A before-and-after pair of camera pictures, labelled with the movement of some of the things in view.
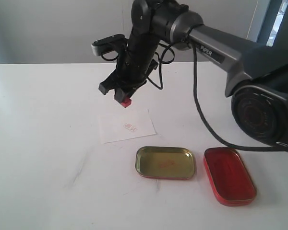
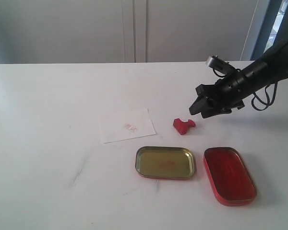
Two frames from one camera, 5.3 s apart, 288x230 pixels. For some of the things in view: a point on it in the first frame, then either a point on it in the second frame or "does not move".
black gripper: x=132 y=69 to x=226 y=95
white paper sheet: x=125 y=126 does not move
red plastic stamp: x=126 y=103 to x=183 y=127
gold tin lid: x=165 y=162 does not move
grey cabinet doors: x=39 y=31 does not move
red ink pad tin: x=231 y=182 does not move
